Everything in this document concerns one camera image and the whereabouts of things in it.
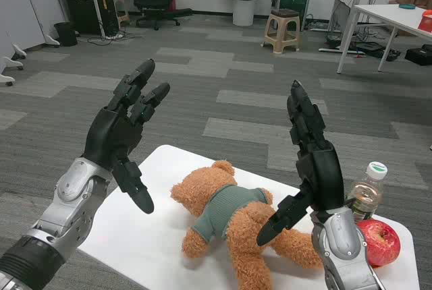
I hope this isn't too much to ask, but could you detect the black trash bin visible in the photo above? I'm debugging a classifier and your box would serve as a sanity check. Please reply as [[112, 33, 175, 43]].
[[53, 22, 78, 47]]

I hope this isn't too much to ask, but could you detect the black cabinet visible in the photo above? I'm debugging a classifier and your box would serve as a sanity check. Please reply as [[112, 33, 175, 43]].
[[63, 0, 115, 36]]

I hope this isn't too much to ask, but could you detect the red apple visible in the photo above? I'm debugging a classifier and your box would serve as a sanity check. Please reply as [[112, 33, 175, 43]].
[[356, 219, 402, 268]]

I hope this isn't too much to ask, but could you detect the black bag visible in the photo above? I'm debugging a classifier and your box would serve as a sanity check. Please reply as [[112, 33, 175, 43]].
[[404, 44, 432, 67]]

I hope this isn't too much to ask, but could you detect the brown toy bear green shirt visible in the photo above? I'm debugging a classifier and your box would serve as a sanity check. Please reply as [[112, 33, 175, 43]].
[[170, 160, 325, 290]]

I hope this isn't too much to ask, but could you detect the clear water bottle white cap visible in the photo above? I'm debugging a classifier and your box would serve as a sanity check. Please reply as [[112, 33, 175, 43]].
[[346, 161, 388, 225]]

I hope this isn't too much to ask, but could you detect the beige plastic stool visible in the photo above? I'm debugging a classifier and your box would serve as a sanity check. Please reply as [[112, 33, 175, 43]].
[[263, 9, 301, 54]]

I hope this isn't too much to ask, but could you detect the white rolling partition panel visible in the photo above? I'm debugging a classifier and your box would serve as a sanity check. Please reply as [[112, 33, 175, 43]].
[[0, 0, 65, 87]]

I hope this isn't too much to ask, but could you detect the large white table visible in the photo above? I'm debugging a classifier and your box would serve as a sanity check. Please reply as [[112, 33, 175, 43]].
[[335, 4, 432, 75]]

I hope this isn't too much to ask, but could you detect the red orange tissue box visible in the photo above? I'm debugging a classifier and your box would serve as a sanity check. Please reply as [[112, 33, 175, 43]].
[[417, 11, 432, 32]]

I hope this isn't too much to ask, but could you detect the flat black case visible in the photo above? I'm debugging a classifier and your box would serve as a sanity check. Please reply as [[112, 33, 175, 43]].
[[356, 42, 402, 61]]

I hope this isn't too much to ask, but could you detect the small wooden stool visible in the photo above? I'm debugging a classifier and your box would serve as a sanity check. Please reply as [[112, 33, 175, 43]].
[[113, 0, 131, 28]]

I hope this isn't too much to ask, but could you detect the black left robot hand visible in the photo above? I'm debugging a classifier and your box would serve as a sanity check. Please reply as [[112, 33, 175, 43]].
[[82, 59, 171, 215]]

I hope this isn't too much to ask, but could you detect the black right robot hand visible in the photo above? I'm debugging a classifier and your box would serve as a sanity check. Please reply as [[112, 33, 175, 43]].
[[256, 80, 346, 247]]

